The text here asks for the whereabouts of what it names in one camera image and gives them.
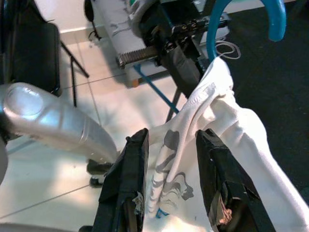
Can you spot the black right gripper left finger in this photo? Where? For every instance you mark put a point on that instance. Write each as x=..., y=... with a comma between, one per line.
x=125, y=181

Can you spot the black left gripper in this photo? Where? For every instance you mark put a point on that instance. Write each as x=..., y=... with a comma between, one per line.
x=178, y=31

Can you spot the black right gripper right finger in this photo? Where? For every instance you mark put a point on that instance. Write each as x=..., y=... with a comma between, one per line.
x=222, y=181

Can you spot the white T-shirt grey print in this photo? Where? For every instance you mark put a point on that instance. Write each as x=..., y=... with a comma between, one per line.
x=241, y=133

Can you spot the blue plastic hanger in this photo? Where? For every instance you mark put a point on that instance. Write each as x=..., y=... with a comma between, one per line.
x=277, y=24

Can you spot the black robot foot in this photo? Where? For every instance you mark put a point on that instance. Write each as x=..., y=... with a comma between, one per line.
x=99, y=169

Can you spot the grey upholstered seat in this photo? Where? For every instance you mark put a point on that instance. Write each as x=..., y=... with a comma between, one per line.
x=116, y=36

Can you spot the black folding chair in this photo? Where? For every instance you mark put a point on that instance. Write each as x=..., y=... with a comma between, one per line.
x=31, y=60

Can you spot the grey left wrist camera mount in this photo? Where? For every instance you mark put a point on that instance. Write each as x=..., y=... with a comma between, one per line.
x=144, y=10

